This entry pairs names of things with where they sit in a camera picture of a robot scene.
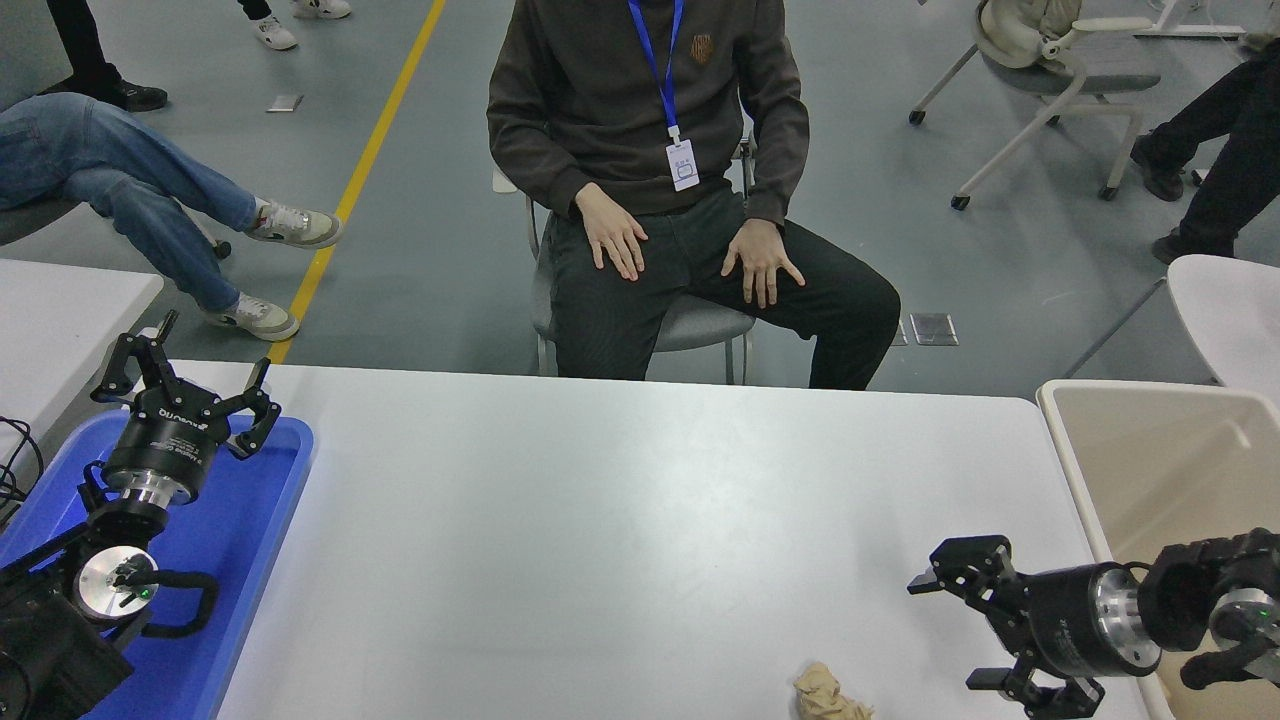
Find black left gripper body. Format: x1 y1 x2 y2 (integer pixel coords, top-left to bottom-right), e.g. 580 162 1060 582
102 380 233 493

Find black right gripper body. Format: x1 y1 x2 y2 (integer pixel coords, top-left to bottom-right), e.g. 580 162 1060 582
1003 562 1138 684

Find tan paper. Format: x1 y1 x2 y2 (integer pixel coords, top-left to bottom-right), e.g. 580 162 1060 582
793 662 876 720

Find person's left hand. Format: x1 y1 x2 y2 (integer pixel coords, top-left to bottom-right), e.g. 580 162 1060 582
720 218 805 309

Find person's right hand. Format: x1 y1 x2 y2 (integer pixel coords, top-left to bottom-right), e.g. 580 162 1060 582
574 182 649 282

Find white side table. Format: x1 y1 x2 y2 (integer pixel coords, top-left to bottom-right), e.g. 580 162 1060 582
0 258 164 471

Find blue plastic tray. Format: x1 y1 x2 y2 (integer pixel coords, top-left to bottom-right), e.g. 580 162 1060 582
0 410 316 720

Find large pale bin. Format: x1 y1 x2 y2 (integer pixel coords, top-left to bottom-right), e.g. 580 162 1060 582
1037 378 1280 720

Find seated person in jeans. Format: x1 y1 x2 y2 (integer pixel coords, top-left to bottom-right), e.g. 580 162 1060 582
0 88 344 343

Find person in black trousers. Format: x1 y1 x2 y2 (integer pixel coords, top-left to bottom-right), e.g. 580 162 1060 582
42 0 169 113

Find grey laptop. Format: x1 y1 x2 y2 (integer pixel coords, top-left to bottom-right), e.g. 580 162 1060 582
0 0 76 113

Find person in white shoes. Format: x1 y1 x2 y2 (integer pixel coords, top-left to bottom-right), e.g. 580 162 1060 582
238 0 353 51

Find grey chair with metal legs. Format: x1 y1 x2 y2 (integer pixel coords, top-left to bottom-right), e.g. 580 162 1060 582
493 130 758 386

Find person in dark shoes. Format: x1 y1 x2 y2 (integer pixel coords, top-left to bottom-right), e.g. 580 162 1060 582
1130 38 1280 266

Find white rolling office chair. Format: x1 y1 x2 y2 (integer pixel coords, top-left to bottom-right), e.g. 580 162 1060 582
908 0 1163 211

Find beige garment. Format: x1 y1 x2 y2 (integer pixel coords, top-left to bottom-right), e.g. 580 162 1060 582
978 0 1083 69

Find black cables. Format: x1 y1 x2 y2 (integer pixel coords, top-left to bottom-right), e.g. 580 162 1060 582
0 415 46 529

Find seated person with lanyard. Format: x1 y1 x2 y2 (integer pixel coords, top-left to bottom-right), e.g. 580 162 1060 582
486 0 903 391

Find blue lanyard with badge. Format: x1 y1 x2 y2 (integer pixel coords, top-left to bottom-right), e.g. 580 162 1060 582
627 0 701 193

